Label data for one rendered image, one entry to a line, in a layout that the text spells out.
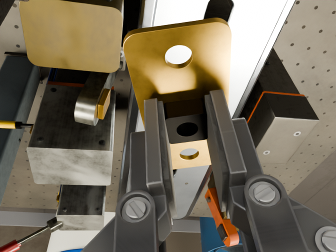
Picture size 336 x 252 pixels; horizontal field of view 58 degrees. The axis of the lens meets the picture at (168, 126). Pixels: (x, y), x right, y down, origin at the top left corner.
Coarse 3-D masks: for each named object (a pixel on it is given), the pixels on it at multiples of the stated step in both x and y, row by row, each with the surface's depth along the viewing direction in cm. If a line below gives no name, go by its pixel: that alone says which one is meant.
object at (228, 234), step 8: (208, 192) 70; (216, 192) 69; (208, 200) 69; (216, 200) 68; (216, 208) 67; (216, 216) 67; (216, 224) 68; (224, 224) 64; (224, 232) 64; (232, 232) 63; (224, 240) 65; (232, 240) 63
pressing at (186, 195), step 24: (144, 0) 35; (168, 0) 35; (192, 0) 35; (240, 0) 36; (264, 0) 36; (288, 0) 37; (144, 24) 37; (240, 24) 38; (264, 24) 38; (240, 48) 41; (264, 48) 41; (240, 72) 44; (240, 96) 47; (120, 168) 60; (192, 168) 61; (120, 192) 64; (192, 192) 68
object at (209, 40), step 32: (128, 32) 10; (160, 32) 10; (192, 32) 10; (224, 32) 10; (128, 64) 11; (160, 64) 11; (192, 64) 11; (224, 64) 11; (160, 96) 12; (192, 96) 12; (192, 128) 13; (192, 160) 16
